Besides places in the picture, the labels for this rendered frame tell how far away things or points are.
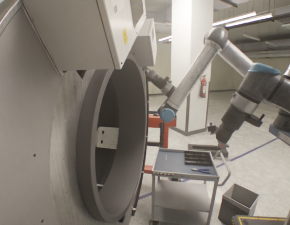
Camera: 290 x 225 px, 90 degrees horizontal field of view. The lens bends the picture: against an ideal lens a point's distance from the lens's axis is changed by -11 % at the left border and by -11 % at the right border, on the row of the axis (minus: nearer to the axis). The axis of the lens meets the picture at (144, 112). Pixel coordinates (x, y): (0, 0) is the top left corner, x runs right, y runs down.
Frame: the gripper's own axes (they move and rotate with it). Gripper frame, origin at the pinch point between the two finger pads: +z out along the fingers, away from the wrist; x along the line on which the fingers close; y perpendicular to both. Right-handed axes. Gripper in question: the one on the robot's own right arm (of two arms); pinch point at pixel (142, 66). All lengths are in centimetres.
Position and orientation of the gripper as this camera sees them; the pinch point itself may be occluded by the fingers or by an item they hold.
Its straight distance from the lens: 115.4
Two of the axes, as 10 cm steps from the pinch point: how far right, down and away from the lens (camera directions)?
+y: -1.8, 2.5, 9.5
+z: -7.7, -6.3, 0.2
